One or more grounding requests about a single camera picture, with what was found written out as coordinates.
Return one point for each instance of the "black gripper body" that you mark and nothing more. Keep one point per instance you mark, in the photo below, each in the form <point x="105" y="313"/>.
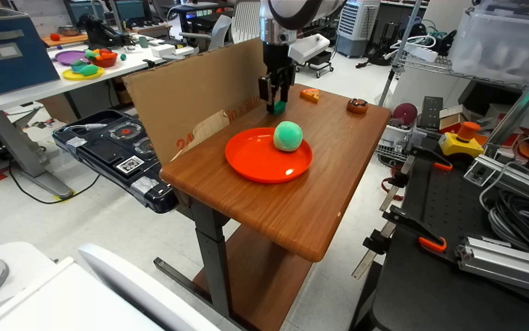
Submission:
<point x="276" y="71"/>

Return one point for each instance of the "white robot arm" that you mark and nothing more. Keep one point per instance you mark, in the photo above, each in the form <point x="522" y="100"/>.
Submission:
<point x="289" y="16"/>

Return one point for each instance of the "orange block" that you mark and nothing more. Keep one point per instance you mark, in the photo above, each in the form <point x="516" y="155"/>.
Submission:
<point x="309" y="95"/>

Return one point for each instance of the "green ball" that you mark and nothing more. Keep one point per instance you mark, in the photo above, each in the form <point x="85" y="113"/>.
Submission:
<point x="289" y="137"/>

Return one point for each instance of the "black wheeled cart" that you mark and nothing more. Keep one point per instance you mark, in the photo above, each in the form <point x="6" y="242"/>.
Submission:
<point x="320" y="60"/>

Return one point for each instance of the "orange plate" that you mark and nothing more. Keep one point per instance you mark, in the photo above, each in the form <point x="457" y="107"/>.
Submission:
<point x="257" y="163"/>

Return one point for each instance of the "white office chair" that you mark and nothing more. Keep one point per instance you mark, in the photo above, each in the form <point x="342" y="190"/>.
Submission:
<point x="219" y="32"/>

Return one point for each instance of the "cardboard panel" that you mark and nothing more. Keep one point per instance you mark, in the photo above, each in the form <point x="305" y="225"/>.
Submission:
<point x="202" y="85"/>

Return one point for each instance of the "small brown round toy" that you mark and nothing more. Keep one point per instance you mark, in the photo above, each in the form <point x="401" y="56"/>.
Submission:
<point x="356" y="106"/>

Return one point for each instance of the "white air cooler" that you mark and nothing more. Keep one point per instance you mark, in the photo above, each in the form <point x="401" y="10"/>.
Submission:
<point x="356" y="28"/>

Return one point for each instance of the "maroon ball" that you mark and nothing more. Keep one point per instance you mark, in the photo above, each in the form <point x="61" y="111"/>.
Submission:
<point x="404" y="113"/>

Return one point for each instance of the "grey metal table leg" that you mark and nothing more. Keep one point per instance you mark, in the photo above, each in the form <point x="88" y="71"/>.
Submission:
<point x="211" y="258"/>

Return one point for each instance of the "black flat equipment case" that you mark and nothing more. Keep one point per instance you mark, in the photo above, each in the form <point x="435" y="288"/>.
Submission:
<point x="114" y="153"/>

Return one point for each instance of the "red bowl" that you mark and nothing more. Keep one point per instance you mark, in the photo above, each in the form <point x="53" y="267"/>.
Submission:
<point x="105" y="60"/>

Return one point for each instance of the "wooden lower table shelf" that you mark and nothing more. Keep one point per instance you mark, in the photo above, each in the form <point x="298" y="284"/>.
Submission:
<point x="265" y="282"/>

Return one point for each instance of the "yellow emergency stop button box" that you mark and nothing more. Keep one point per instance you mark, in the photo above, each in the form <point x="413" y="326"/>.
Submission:
<point x="459" y="142"/>

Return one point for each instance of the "yellow plate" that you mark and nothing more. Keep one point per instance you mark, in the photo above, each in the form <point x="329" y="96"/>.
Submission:
<point x="79" y="76"/>

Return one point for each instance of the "purple plate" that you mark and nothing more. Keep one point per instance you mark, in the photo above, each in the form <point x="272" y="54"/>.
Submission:
<point x="68" y="58"/>

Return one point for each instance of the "clear plastic storage bin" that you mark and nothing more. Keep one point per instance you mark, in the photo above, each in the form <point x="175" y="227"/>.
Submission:
<point x="503" y="43"/>

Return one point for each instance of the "white curved foreground panel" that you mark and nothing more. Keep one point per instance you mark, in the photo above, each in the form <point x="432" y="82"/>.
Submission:
<point x="129" y="288"/>

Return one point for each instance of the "white side table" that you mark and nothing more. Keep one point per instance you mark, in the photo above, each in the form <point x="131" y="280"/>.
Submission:
<point x="26" y="148"/>

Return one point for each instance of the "blue storage box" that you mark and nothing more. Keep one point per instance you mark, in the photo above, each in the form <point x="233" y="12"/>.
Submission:
<point x="7" y="58"/>

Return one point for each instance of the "aluminium extrusion rail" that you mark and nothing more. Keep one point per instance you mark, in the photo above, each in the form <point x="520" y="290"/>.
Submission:
<point x="509" y="264"/>

